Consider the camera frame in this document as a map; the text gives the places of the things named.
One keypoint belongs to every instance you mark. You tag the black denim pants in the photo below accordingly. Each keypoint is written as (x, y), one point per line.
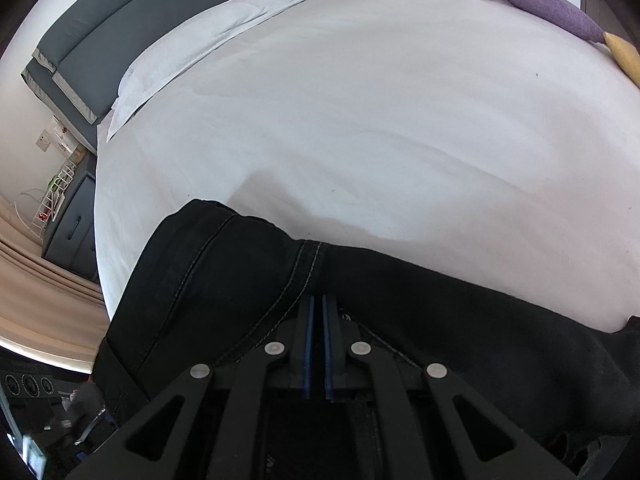
(225, 270)

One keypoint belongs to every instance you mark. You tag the dark panel with round rings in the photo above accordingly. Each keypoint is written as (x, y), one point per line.
(30, 385)

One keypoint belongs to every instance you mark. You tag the dark nightstand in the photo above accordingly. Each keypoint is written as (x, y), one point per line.
(75, 225)

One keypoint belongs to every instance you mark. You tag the beige curtain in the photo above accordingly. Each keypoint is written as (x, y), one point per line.
(40, 300)

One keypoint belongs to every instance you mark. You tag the purple cushion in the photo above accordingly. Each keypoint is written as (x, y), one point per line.
(550, 7)

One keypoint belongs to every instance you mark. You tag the white bed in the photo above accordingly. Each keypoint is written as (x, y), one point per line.
(350, 135)

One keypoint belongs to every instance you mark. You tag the grey padded headboard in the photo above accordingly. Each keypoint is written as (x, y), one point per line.
(125, 15)

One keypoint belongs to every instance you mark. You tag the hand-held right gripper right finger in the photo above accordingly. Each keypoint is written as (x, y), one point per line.
(328, 355)

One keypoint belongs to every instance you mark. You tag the white pillow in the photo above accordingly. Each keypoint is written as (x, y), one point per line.
(175, 65)

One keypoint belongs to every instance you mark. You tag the yellow cushion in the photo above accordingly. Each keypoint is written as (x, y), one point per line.
(627, 55)

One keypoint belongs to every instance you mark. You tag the beige wall socket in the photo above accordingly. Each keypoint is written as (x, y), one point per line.
(45, 140)

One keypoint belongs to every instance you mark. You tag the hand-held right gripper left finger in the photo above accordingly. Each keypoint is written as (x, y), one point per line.
(307, 355)

